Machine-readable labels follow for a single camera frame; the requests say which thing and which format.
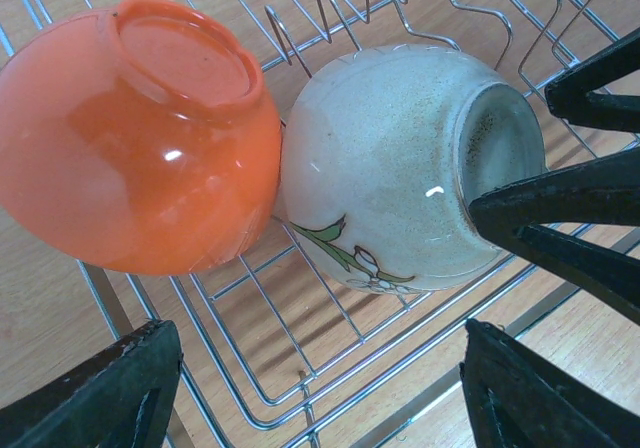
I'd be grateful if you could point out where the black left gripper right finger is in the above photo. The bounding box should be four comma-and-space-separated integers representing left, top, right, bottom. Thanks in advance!
460, 318, 639, 447

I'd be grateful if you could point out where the chrome wire dish rack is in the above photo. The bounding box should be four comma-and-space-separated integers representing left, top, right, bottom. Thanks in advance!
1, 0, 639, 447

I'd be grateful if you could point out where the white bowl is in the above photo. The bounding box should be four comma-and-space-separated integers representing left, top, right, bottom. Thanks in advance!
281, 44, 546, 294

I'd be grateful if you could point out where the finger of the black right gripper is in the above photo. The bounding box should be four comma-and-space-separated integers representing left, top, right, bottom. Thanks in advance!
469, 149, 639, 322
544, 29, 639, 133

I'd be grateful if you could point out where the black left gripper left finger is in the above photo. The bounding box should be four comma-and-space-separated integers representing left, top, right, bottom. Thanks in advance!
1, 320, 182, 447

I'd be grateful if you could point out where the orange bowl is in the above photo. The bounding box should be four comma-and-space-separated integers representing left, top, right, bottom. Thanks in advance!
1, 0, 281, 275

